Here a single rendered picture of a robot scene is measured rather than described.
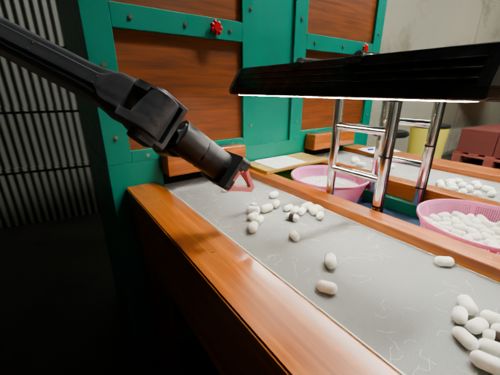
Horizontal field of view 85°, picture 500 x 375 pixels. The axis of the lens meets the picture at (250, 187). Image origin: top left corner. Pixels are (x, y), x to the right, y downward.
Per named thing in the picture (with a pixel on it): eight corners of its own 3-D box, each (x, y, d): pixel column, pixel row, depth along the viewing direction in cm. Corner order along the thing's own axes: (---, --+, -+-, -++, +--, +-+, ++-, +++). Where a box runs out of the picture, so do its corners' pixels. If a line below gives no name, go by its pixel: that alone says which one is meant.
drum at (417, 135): (393, 174, 358) (402, 123, 336) (414, 170, 375) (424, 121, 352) (423, 184, 323) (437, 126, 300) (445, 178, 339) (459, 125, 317)
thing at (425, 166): (420, 219, 84) (457, 61, 69) (361, 199, 100) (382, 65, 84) (445, 204, 95) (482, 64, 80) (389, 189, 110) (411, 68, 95)
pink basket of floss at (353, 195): (373, 219, 85) (378, 190, 81) (286, 211, 90) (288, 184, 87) (359, 190, 109) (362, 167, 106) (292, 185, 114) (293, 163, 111)
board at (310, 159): (267, 174, 98) (267, 171, 98) (243, 165, 110) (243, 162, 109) (327, 161, 116) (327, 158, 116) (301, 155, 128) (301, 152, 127)
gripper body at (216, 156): (222, 152, 58) (196, 131, 53) (250, 162, 50) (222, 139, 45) (206, 178, 57) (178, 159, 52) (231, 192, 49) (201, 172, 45)
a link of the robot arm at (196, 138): (171, 145, 42) (189, 115, 44) (154, 144, 48) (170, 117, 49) (204, 167, 47) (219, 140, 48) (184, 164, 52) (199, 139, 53)
